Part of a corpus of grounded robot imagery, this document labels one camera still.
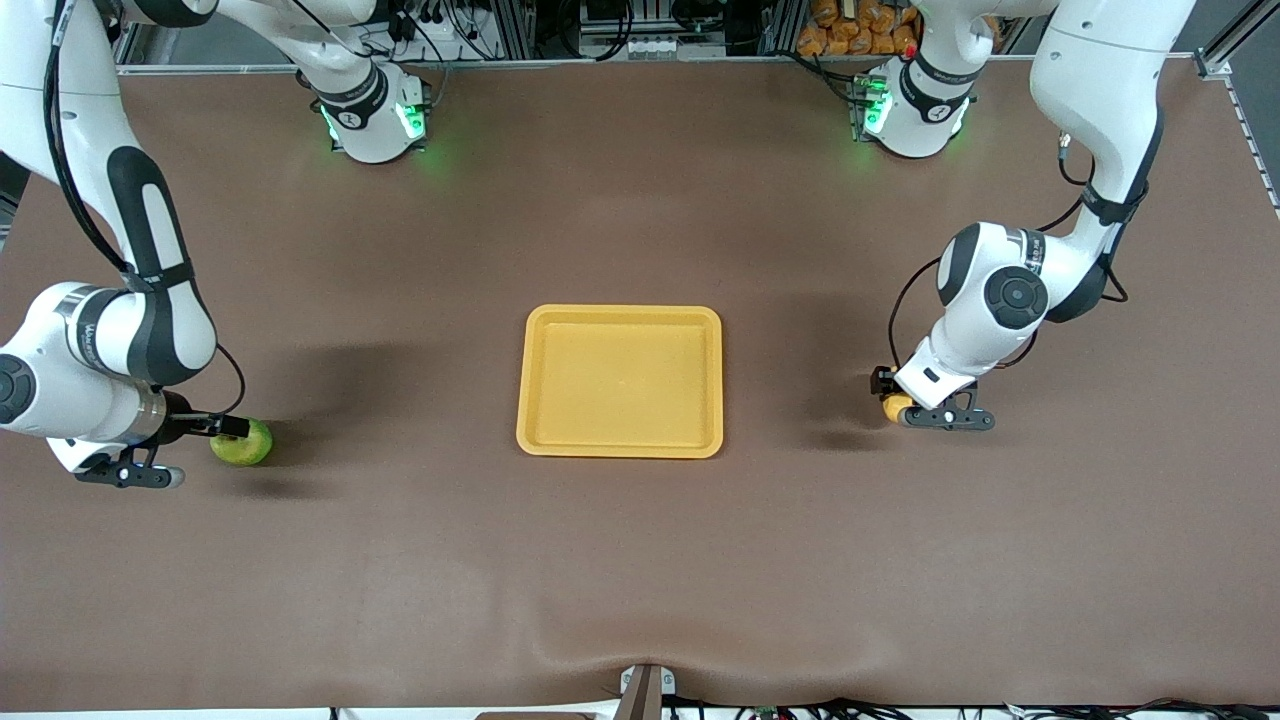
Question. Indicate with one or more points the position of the silver aluminium frame post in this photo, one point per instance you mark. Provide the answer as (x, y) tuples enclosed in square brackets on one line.
[(1216, 62)]

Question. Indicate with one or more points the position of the white connector strip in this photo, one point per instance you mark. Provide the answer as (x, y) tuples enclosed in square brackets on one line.
[(652, 47)]

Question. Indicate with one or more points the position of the yellow plastic tray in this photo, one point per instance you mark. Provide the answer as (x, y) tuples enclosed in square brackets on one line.
[(620, 385)]

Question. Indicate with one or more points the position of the brown table mat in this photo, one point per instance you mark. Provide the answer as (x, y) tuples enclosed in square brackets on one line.
[(640, 570)]

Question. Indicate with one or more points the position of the bag of orange items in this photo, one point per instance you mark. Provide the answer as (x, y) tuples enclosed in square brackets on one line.
[(855, 28)]

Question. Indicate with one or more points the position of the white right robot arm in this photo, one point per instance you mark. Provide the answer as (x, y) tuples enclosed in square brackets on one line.
[(150, 220)]

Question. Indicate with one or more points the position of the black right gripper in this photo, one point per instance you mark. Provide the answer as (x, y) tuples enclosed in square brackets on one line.
[(181, 419)]

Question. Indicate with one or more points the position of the yellow potato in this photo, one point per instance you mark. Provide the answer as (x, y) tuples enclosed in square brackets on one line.
[(896, 407)]

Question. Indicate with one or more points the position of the metal table clamp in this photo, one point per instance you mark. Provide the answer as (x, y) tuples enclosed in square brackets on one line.
[(645, 690)]

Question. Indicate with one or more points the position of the green apple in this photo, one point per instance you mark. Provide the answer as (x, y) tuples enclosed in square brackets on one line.
[(245, 450)]

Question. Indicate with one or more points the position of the silver aluminium table rail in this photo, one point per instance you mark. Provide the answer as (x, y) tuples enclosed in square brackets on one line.
[(650, 63)]

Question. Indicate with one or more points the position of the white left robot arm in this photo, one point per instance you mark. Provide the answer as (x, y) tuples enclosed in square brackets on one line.
[(1100, 80)]

